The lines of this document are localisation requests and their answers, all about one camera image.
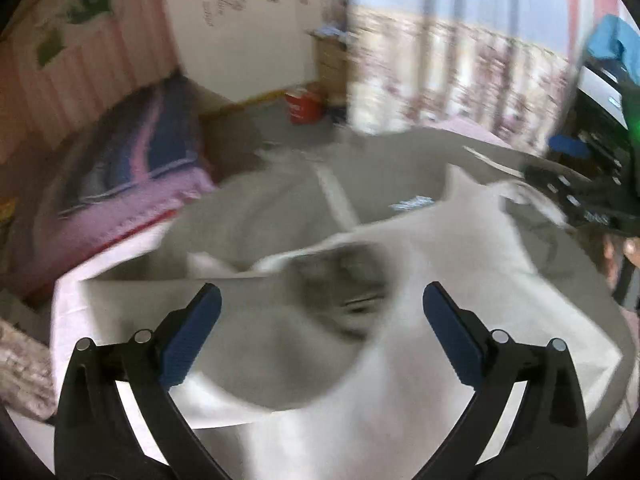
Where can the pink table cover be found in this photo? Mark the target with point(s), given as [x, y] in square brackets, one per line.
[70, 320]

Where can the grey and white large garment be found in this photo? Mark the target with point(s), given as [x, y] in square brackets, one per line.
[425, 400]

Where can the red bucket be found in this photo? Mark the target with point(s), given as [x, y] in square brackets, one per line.
[303, 106]

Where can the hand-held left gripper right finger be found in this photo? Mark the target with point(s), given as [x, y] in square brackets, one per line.
[452, 332]

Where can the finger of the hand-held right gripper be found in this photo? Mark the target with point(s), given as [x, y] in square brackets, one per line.
[567, 146]
[575, 195]

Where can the floral curtain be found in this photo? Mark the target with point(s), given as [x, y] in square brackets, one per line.
[450, 60]
[25, 370]

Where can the blue cloth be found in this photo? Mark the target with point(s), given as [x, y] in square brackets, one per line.
[607, 40]

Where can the bed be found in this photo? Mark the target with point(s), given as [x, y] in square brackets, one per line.
[50, 220]

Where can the person's right forearm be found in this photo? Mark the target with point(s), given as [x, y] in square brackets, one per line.
[632, 255]

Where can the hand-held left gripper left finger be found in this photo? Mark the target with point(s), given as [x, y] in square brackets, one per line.
[192, 332]

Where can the striped blue purple blanket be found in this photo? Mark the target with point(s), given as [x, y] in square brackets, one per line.
[145, 145]

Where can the wooden cabinet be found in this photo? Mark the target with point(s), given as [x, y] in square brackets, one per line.
[331, 62]

